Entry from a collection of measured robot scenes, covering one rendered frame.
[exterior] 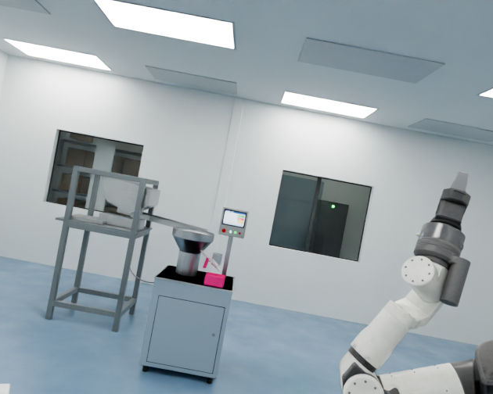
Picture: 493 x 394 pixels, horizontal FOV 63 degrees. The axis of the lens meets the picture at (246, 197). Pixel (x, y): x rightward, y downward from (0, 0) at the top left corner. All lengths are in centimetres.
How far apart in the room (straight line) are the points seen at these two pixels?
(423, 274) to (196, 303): 257
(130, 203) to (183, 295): 124
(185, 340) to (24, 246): 388
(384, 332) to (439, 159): 573
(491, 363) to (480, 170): 596
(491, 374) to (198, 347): 269
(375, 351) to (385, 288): 548
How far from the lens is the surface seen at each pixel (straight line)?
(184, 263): 349
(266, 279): 603
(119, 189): 415
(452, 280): 92
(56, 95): 666
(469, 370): 96
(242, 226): 356
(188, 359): 344
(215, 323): 332
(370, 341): 91
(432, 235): 94
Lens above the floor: 151
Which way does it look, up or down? level
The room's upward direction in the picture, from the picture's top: 11 degrees clockwise
